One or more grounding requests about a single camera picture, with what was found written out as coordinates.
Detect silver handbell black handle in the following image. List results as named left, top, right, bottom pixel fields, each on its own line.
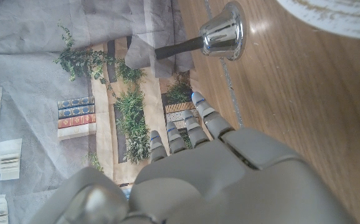
left=154, top=1, right=247, bottom=62

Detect printed backdrop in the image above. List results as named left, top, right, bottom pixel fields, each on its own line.
left=0, top=0, right=199, bottom=224

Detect white plate gold rim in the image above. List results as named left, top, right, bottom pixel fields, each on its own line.
left=276, top=0, right=360, bottom=43

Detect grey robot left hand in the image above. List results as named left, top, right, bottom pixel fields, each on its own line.
left=27, top=91, right=355, bottom=224

